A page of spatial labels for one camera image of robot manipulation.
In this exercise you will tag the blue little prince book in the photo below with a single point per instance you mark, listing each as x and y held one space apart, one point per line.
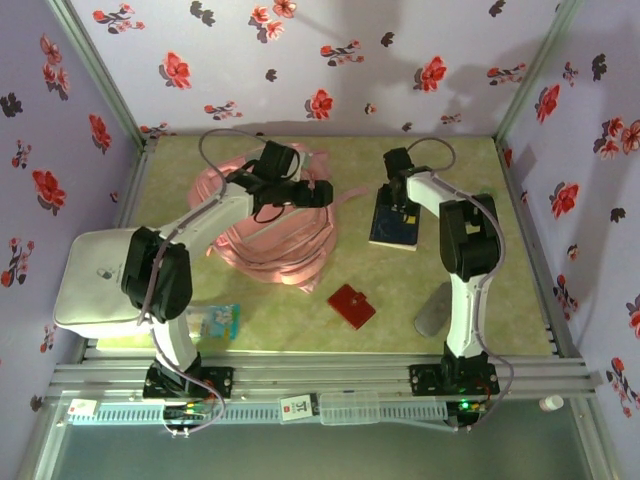
392 232

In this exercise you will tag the pink school backpack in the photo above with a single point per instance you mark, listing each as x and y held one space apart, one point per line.
280 250

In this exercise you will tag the grey pencil case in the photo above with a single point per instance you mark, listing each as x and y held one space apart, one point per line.
431 315

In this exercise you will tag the red wallet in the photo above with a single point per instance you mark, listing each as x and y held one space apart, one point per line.
351 306

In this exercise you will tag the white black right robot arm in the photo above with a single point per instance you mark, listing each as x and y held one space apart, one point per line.
470 310

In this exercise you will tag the green plastic bottle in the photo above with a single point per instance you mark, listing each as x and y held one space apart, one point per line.
487 191

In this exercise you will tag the light blue printed packet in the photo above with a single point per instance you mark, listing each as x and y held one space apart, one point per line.
220 322

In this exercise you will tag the clear plastic box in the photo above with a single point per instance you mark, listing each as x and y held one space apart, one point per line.
348 408

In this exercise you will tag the white card with red mark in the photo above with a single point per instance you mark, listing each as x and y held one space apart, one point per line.
298 408

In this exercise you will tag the small white bottle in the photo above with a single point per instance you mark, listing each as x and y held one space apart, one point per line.
551 403

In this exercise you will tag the small white red box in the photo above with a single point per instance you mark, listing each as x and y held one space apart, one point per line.
83 409

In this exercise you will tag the aluminium side rail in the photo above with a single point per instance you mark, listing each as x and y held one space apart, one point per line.
540 260
135 185

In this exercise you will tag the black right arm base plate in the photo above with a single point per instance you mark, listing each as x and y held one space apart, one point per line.
422 380

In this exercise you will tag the long aluminium base rail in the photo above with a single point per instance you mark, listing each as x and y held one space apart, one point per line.
320 375

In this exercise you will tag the aluminium corner post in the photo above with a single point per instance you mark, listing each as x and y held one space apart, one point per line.
540 65
95 70

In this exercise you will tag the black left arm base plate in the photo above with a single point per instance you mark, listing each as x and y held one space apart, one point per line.
220 382

